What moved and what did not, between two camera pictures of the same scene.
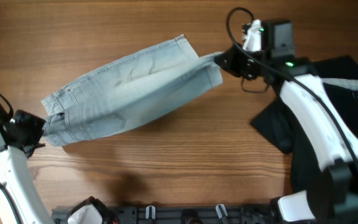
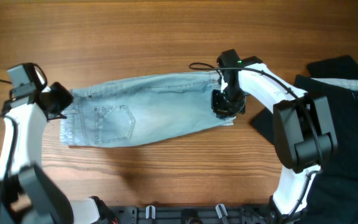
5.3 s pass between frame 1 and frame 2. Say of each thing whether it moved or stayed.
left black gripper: moved
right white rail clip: stayed
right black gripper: moved
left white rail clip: stayed
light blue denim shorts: moved
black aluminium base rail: stayed
